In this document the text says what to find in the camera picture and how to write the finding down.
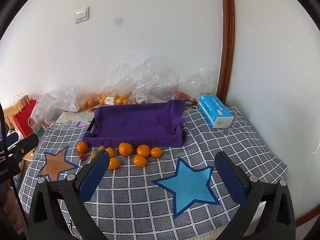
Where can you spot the white light switch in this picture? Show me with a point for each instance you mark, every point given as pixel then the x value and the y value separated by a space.
pixel 81 15

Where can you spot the blue tissue pack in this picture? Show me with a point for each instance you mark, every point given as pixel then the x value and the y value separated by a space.
pixel 212 107

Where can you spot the orange mandarin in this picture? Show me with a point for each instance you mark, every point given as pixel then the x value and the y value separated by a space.
pixel 139 161
pixel 156 152
pixel 111 152
pixel 82 147
pixel 143 151
pixel 114 163
pixel 125 148

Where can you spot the black tray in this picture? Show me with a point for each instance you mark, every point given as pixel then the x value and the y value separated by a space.
pixel 92 127

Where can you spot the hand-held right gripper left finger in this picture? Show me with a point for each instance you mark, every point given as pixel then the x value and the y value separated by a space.
pixel 92 177

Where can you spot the clear bag of red fruits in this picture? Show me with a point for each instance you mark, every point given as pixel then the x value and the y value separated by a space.
pixel 180 95

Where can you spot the small green fruit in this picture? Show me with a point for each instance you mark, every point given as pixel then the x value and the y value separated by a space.
pixel 101 148
pixel 94 153

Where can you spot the white plastic bag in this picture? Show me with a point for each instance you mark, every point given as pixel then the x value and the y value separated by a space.
pixel 43 108

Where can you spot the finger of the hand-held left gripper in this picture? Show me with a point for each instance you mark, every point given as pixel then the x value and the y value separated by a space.
pixel 26 143

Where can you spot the brown wooden door frame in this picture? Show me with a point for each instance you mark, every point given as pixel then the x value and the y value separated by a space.
pixel 227 30

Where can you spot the grey checked star-print cloth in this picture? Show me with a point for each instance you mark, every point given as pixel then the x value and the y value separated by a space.
pixel 150 192

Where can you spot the clear bag of mandarins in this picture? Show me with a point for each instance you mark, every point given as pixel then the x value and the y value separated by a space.
pixel 117 98

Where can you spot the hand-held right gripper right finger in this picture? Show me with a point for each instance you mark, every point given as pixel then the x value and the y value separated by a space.
pixel 230 180

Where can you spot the brown paper bag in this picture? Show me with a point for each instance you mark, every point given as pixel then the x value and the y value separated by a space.
pixel 10 112

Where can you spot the red paper bag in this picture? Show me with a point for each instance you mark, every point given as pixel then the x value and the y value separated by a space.
pixel 23 120

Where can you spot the purple towel-lined tray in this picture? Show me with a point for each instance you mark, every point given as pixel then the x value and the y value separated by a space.
pixel 135 122

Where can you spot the crumpled clear plastic bag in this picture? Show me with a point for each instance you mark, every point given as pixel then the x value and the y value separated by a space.
pixel 160 80

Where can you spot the person's left hand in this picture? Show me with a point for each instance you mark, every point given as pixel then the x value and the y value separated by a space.
pixel 10 205

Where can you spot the small red fruit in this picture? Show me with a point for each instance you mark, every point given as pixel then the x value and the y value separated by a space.
pixel 82 157

